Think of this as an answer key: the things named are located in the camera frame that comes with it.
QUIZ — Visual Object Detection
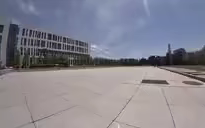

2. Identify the row of trees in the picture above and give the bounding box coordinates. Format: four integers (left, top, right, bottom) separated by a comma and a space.
89, 56, 168, 67

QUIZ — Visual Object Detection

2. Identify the pale stone slab plaza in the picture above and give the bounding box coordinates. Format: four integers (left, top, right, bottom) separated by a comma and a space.
0, 65, 205, 128

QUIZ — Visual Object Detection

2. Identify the rectangular dark ground grate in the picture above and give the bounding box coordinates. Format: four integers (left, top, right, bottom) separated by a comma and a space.
182, 80, 204, 86
141, 79, 170, 85

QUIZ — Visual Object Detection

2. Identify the white building with window grid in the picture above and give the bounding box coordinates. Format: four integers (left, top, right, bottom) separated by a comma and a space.
0, 22, 92, 68

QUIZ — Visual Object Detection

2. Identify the thin tower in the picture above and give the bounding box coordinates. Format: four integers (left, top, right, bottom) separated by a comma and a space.
166, 43, 173, 66

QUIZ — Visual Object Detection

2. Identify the group of buildings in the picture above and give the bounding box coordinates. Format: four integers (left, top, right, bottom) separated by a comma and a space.
148, 44, 205, 66

